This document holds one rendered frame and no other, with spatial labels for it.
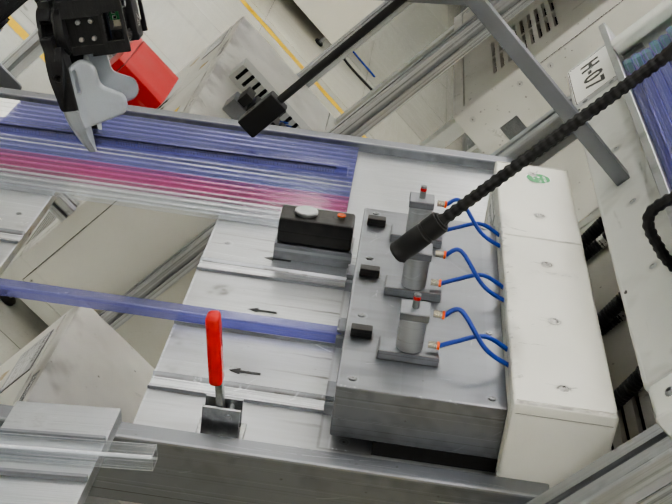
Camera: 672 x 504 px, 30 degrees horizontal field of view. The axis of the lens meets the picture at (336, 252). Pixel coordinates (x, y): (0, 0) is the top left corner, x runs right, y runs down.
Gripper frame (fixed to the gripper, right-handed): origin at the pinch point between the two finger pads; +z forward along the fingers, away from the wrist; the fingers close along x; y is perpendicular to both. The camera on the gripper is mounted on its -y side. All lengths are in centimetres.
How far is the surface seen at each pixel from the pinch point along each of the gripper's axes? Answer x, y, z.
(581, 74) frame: 36, 49, 11
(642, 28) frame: 25, 55, 3
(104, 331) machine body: 36, -17, 40
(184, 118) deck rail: 36.0, 0.3, 11.4
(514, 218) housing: 3.9, 39.8, 14.5
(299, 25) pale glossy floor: 440, -46, 108
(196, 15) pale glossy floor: 342, -68, 74
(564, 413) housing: -30, 42, 15
